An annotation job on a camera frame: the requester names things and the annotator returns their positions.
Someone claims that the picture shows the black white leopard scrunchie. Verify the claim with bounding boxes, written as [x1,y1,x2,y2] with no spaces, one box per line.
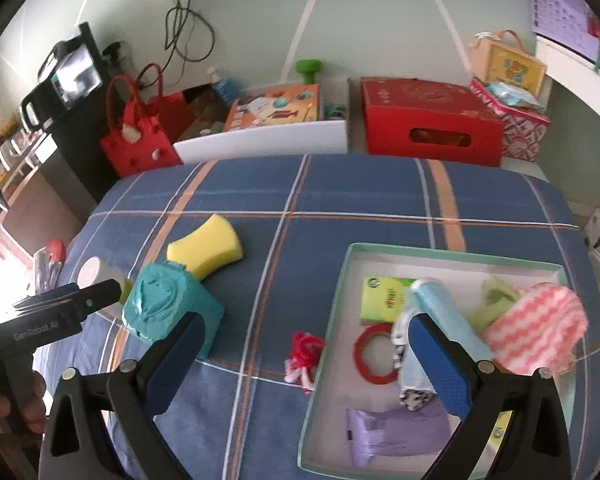
[390,308,436,411]

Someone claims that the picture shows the light blue cloth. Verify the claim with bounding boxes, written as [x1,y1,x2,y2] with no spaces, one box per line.
[396,276,496,401]

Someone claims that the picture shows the light green cloth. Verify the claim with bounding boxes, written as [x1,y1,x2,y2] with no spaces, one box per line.
[465,275,520,334]

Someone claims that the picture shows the pink white chevron cloth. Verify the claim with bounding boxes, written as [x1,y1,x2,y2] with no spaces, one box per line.
[482,283,588,376]

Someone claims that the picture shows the red tape roll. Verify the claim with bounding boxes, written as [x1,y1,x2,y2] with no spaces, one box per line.
[353,324,398,386]

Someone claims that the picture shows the person's left hand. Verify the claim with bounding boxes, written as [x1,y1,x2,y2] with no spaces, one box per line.
[0,370,46,434]

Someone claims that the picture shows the teal plastic toy container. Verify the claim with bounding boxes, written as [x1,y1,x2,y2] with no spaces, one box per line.
[122,261,225,359]

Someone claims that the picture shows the blue plaid bedsheet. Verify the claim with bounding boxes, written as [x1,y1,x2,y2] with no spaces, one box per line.
[60,154,600,479]

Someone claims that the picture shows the white tray with green rim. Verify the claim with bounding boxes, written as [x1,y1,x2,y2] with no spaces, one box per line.
[296,242,579,480]

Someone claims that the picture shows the red silver stapler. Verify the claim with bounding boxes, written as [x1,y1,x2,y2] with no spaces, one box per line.
[32,238,66,295]

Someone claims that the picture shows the white plastic pill bottle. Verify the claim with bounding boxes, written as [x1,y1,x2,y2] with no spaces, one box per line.
[76,257,133,304]

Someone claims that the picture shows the wooden side cabinet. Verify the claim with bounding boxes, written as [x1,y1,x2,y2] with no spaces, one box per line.
[0,134,96,268]

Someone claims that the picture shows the yellow green sponge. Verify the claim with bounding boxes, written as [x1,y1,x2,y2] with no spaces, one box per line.
[166,214,244,281]

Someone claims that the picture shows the red felt handbag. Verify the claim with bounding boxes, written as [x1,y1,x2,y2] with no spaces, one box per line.
[100,63,195,178]

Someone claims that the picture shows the red white patterned box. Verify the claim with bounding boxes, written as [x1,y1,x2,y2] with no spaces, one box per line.
[469,78,550,162]

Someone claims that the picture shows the red gift box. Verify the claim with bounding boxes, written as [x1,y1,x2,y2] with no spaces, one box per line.
[360,77,504,167]

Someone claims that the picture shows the black coffee machine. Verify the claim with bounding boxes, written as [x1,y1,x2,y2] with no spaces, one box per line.
[19,22,106,132]

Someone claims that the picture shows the white board panel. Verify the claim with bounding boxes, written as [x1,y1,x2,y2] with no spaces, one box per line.
[174,120,349,165]

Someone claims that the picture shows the blue wipes packet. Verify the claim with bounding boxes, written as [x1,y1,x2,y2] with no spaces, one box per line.
[486,81,543,110]

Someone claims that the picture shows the blue water bottle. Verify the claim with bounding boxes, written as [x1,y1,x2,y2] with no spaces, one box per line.
[208,66,240,107]

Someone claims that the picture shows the orange illustrated toy box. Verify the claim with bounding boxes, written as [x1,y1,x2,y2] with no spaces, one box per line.
[224,84,321,132]

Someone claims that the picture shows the yellow cartoon carry box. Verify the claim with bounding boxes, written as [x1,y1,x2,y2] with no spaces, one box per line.
[469,29,546,96]

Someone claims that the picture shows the green dumbbell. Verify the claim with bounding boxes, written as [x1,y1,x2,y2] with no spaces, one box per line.
[294,58,322,84]

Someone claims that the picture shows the black hanging cables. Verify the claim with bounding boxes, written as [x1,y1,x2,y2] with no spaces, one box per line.
[151,0,217,76]

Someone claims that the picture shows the purple wall poster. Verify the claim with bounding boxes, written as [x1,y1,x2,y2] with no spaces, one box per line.
[531,0,600,68]

